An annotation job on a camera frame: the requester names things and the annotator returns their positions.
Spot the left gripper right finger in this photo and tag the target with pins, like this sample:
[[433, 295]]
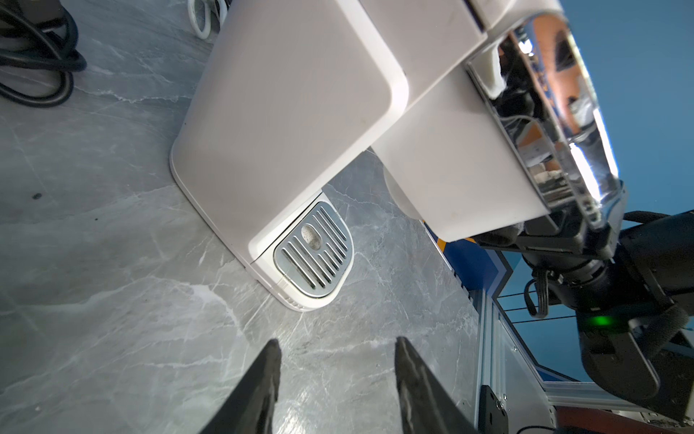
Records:
[[425, 406]]

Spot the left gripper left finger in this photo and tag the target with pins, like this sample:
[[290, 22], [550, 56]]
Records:
[[251, 405]]

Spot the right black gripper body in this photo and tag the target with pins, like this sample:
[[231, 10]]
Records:
[[560, 240]]

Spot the white coffee machine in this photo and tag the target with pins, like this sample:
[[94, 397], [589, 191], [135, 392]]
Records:
[[482, 114]]

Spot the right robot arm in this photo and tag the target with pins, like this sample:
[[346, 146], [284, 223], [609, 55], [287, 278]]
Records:
[[630, 284]]

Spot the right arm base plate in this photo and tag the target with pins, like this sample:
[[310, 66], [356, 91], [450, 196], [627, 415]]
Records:
[[492, 417]]

